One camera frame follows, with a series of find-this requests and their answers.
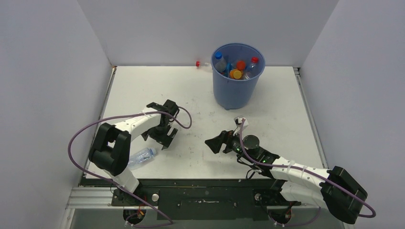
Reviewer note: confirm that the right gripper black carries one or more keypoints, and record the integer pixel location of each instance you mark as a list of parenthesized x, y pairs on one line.
[(215, 143)]

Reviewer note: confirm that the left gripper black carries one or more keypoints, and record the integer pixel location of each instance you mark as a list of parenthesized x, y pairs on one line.
[(163, 140)]

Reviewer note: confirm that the blue plastic bin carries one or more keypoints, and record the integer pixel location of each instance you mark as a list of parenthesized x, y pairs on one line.
[(235, 93)]

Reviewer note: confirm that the orange juice bottle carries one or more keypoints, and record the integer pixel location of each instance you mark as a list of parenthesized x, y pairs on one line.
[(236, 74)]

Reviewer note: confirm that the clear jar silver lid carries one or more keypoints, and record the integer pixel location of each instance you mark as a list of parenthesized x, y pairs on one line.
[(220, 67)]

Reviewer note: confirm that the red label clear bottle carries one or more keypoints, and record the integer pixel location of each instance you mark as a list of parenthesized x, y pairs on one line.
[(250, 70)]

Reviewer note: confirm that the crushed blue label bottle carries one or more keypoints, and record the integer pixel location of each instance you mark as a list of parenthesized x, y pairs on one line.
[(228, 69)]

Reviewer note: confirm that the small red cap bottle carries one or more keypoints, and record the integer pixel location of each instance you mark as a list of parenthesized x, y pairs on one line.
[(240, 65)]

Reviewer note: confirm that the blue label blue cap bottle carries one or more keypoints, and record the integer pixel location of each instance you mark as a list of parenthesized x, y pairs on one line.
[(218, 57)]

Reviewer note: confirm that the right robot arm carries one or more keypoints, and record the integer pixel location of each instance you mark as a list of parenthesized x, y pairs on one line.
[(332, 189)]

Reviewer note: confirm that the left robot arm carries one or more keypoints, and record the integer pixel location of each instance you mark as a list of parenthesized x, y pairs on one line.
[(110, 150)]

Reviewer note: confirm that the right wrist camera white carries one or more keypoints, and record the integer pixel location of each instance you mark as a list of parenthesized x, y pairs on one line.
[(241, 123)]

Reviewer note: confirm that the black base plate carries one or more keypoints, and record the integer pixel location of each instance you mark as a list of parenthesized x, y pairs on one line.
[(184, 199)]

